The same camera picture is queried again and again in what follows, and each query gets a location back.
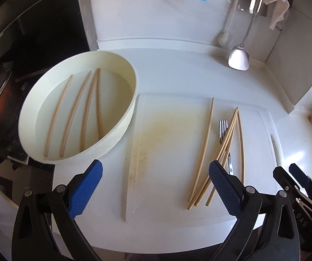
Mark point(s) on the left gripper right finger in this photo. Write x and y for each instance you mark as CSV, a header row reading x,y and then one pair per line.
x,y
237,198

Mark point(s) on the white plastic cutting board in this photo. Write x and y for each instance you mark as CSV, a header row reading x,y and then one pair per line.
x,y
168,136

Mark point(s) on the wooden chopstick pair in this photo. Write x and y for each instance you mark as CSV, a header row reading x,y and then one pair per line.
x,y
218,176
241,148

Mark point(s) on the white hanging rag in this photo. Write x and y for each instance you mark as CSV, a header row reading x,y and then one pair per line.
x,y
280,8

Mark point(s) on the white round basin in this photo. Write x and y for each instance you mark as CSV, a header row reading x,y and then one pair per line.
x,y
47,106

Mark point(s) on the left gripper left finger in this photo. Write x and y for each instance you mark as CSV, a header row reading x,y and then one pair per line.
x,y
71,200

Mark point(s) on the black metal fork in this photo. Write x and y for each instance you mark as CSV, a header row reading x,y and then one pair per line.
x,y
223,125

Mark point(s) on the steel wok spatula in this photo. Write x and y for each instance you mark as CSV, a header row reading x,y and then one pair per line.
x,y
239,58

